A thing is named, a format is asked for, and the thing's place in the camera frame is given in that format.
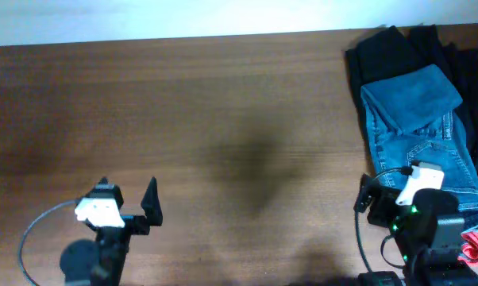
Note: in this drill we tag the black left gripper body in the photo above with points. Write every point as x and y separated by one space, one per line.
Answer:
132 223

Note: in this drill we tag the red and grey cloth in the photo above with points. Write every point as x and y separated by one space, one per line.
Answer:
469 248

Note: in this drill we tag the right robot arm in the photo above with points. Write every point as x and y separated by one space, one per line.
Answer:
427 234

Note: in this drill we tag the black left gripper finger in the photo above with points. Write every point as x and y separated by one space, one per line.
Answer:
151 204
103 180

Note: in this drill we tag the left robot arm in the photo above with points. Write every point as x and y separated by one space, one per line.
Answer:
100 262

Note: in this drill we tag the blue denim jeans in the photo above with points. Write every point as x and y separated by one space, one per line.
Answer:
411 119

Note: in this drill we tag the black folded garment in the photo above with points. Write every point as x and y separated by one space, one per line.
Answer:
389 53

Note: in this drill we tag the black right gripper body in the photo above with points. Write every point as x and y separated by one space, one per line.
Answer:
380 209

